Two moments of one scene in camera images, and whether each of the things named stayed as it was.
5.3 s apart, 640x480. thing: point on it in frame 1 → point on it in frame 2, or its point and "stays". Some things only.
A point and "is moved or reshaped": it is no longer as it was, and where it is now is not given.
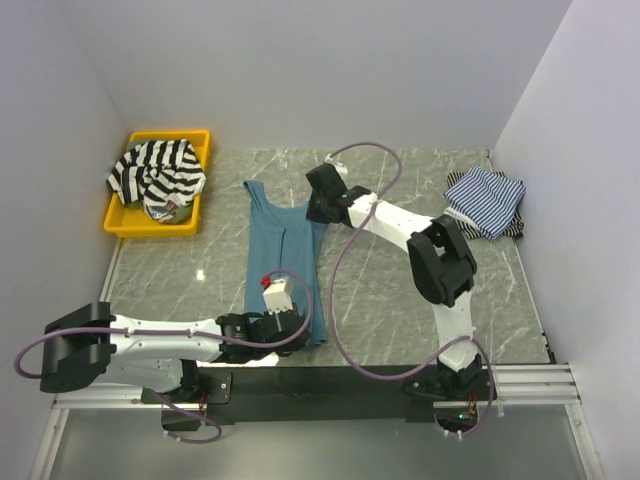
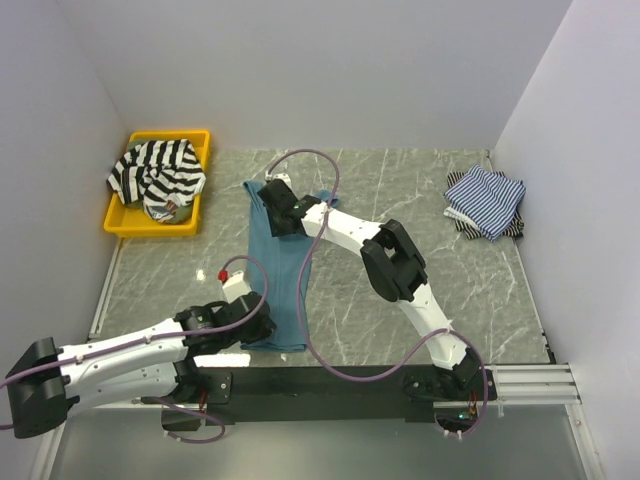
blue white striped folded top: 491,200 stays
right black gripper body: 316,210 → 276,228
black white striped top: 156,172 stays
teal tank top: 283,238 is moved or reshaped
